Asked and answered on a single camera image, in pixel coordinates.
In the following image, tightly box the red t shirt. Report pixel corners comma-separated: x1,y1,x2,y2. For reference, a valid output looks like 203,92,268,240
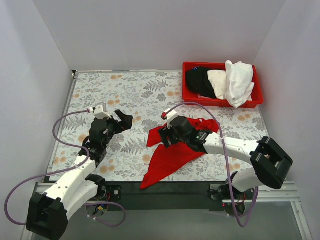
140,126,204,190

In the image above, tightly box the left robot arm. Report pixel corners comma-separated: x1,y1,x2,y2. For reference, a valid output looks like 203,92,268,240
26,105,133,240

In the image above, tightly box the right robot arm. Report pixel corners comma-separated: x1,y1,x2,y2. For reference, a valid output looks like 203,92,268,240
158,116,293,199

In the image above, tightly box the floral patterned table mat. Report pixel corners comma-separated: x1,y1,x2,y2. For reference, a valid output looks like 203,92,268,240
50,71,268,182

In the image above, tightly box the black t shirt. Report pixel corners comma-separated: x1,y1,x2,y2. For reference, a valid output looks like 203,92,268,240
185,66,217,99

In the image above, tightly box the cream t shirt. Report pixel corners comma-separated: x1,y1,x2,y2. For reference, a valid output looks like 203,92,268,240
207,70,228,100

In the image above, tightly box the white t shirt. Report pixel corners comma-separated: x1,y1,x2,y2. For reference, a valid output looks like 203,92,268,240
225,60,255,109

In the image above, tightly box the red plastic bin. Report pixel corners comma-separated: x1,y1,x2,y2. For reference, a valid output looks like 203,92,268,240
182,61,264,109

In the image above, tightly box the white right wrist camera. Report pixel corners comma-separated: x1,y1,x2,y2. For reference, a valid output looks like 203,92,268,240
161,109,178,129

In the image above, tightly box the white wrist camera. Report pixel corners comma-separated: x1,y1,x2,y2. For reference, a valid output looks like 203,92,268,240
161,109,178,129
87,103,112,120

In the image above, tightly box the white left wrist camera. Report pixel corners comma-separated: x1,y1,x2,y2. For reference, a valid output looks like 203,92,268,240
87,103,112,120

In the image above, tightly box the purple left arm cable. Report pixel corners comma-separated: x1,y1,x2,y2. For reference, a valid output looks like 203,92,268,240
5,109,126,228

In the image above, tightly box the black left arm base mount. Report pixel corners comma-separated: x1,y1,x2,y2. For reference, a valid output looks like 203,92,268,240
89,184,122,202

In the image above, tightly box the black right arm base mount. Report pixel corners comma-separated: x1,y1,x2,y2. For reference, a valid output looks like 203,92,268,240
208,183,254,202

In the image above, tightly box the aluminium table frame rail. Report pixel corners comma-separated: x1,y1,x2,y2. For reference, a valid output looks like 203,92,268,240
21,70,313,240

